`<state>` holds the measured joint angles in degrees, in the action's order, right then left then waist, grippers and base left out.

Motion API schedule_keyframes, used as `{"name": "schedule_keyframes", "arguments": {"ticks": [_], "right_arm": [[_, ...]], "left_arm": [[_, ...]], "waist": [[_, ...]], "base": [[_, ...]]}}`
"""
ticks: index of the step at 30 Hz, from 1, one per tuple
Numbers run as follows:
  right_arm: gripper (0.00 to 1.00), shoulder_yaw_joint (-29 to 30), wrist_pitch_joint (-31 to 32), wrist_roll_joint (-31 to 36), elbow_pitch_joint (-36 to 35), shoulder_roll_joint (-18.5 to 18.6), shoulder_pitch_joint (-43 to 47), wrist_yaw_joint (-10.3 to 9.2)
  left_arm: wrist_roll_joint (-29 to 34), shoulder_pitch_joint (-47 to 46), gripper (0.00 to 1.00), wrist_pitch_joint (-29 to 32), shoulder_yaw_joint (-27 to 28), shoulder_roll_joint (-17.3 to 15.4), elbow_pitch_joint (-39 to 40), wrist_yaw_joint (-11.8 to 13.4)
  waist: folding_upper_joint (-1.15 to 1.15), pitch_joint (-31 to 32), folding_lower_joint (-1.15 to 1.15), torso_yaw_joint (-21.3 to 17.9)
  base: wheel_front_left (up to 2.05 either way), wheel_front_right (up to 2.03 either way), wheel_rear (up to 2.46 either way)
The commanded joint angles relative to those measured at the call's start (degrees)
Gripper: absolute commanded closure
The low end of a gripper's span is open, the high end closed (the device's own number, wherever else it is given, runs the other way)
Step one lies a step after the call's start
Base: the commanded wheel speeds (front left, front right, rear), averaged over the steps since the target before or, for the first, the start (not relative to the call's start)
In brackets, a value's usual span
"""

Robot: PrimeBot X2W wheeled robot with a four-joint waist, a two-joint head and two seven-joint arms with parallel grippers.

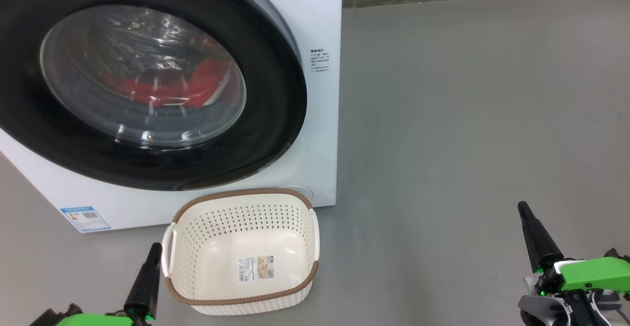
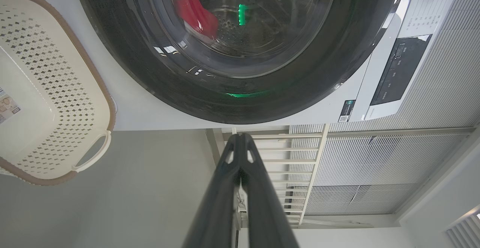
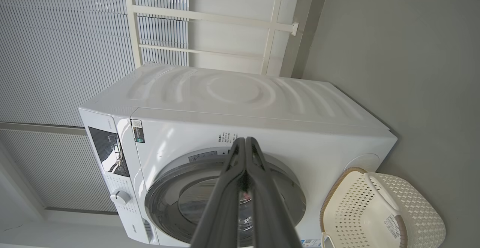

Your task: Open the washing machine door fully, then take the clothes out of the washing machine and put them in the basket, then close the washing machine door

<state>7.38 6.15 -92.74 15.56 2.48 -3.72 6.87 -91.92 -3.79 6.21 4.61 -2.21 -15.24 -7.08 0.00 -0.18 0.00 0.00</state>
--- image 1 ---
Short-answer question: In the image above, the printed black text label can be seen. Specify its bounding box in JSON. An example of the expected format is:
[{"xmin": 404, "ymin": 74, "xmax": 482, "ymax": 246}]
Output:
[{"xmin": 310, "ymin": 48, "xmax": 331, "ymax": 74}]

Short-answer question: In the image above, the white front-load washing machine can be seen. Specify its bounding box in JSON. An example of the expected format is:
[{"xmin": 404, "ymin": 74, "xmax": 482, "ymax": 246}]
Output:
[{"xmin": 0, "ymin": 0, "xmax": 343, "ymax": 233}]

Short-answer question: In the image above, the round white filter cover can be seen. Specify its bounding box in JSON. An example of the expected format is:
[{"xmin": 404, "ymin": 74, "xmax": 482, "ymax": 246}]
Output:
[{"xmin": 278, "ymin": 185, "xmax": 315, "ymax": 201}]

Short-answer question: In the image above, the washing machine door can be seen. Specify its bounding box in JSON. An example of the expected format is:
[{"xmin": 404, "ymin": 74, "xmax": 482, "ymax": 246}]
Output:
[{"xmin": 0, "ymin": 0, "xmax": 309, "ymax": 192}]

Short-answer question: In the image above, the steel washing machine drum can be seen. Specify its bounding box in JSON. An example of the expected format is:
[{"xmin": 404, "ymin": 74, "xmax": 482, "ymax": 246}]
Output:
[{"xmin": 40, "ymin": 5, "xmax": 247, "ymax": 148}]

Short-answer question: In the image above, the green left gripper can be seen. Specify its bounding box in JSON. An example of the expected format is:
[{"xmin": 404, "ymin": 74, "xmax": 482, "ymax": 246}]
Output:
[{"xmin": 55, "ymin": 242, "xmax": 163, "ymax": 326}]

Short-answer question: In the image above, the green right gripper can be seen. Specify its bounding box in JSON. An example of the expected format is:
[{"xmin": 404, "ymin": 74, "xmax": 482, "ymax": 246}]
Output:
[{"xmin": 517, "ymin": 201, "xmax": 630, "ymax": 296}]

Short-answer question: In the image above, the cream perforated basket brown rim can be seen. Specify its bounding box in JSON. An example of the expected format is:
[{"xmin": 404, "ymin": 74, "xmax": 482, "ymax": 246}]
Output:
[{"xmin": 161, "ymin": 188, "xmax": 321, "ymax": 316}]

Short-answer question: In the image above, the paper product label sticker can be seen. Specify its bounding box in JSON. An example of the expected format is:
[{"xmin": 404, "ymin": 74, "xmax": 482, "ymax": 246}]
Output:
[{"xmin": 237, "ymin": 255, "xmax": 276, "ymax": 284}]

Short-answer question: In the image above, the red and white garment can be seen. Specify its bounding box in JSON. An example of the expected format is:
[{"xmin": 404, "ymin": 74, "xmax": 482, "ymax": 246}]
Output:
[{"xmin": 96, "ymin": 59, "xmax": 231, "ymax": 109}]

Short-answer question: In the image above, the blue energy label sticker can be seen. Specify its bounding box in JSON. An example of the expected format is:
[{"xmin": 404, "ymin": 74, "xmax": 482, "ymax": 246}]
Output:
[{"xmin": 60, "ymin": 206, "xmax": 112, "ymax": 233}]

